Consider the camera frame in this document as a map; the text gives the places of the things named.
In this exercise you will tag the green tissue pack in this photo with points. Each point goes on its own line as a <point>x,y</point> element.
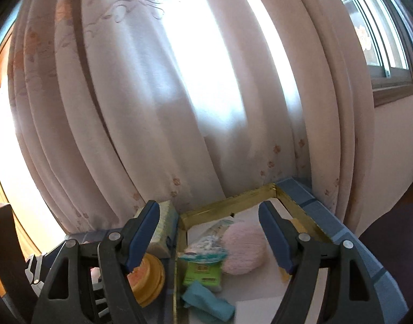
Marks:
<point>203,273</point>

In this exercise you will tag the bag of cotton swabs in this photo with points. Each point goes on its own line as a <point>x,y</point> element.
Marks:
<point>206,244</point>

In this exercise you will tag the pink fluffy puff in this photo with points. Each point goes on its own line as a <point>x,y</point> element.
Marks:
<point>243,246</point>

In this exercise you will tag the pale floral curtain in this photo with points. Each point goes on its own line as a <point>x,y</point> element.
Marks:
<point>142,91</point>

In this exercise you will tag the teal cloth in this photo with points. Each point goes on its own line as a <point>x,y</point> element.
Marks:
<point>206,298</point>

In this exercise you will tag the gold box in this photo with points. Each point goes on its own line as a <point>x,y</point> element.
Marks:
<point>257,283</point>

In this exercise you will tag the gold tin with pink lid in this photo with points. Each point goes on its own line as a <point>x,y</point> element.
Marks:
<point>152,276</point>

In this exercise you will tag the window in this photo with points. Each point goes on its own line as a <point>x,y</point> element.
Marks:
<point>371,23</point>

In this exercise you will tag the wooden window sill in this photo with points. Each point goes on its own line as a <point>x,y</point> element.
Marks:
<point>398,94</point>

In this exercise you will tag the blue plaid bed sheet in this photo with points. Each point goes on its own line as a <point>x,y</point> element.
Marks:
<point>348,236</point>

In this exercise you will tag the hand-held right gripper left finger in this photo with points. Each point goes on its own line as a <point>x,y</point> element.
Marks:
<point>142,236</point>

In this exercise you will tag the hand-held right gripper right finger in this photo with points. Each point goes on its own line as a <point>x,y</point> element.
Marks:
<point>277,239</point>

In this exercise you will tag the pale yellow tissue box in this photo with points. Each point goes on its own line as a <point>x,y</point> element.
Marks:
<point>164,229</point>

